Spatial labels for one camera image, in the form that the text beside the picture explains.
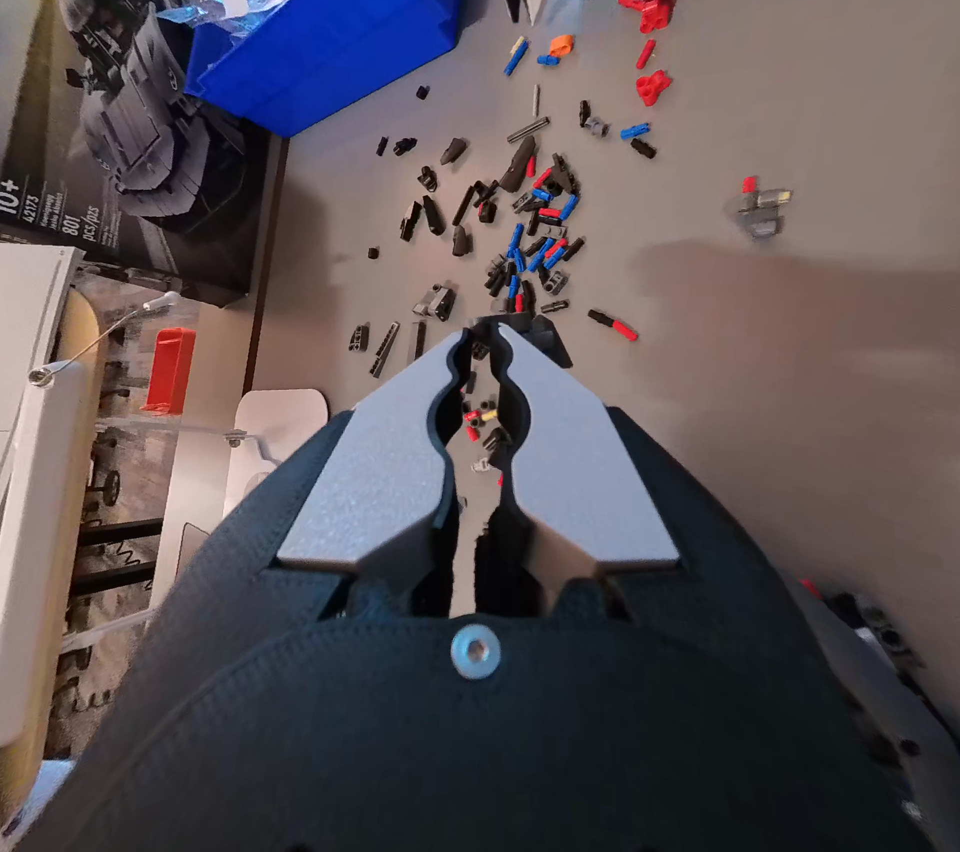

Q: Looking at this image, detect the small grey lego assembly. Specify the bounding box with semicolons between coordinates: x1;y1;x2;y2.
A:
724;175;795;240

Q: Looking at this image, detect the black lego box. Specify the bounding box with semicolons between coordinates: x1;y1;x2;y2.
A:
0;0;291;310

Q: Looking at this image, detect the lego instruction booklet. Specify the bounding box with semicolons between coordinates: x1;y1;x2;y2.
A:
0;243;86;373

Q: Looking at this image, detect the partly built black lego model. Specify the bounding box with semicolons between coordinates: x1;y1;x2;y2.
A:
795;569;955;832

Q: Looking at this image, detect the blue plastic bin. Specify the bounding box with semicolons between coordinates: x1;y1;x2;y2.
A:
183;0;478;139

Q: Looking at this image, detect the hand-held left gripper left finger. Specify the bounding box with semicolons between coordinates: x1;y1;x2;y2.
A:
276;329;477;617

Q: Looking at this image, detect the red plastic bin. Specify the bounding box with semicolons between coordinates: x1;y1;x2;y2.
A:
140;326;198;417

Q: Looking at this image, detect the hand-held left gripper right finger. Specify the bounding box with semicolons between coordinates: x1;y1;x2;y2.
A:
493;325;682;615

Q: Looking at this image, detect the pile of lego pieces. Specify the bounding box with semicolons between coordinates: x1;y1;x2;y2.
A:
345;0;693;493

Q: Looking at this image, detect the black lego panel piece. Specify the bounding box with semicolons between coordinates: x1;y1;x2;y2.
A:
469;314;576;370

